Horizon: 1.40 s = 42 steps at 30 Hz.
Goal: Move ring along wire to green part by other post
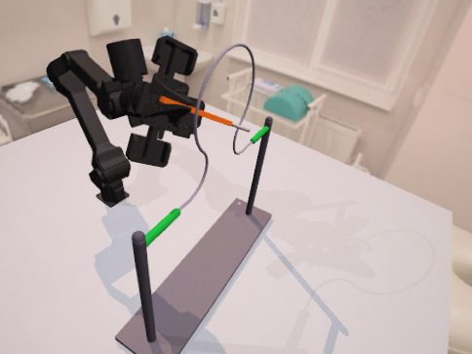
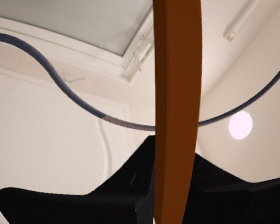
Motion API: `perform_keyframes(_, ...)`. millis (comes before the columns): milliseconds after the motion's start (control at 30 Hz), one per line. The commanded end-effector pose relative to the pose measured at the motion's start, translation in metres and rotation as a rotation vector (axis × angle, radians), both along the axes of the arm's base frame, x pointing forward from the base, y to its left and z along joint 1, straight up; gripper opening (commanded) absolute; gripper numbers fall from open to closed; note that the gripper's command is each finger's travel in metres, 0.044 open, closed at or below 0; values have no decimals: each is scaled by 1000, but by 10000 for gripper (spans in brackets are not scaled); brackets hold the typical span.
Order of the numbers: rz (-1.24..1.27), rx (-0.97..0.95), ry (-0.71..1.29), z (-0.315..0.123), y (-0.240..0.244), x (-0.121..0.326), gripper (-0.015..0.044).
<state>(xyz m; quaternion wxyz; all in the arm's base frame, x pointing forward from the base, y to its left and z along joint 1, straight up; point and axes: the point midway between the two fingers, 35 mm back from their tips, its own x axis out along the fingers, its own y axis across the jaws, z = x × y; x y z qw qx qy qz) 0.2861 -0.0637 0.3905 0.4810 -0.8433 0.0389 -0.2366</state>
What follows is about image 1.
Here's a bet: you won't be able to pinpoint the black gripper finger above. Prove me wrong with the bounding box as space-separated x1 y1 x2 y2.
141 103 191 133
149 72 193 106

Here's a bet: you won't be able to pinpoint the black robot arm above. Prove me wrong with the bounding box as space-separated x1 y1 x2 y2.
46 39 148 208

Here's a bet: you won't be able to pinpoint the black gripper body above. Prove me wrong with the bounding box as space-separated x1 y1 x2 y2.
125 35 198 168

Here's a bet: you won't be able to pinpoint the orange handle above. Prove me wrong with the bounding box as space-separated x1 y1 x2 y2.
159 96 250 132

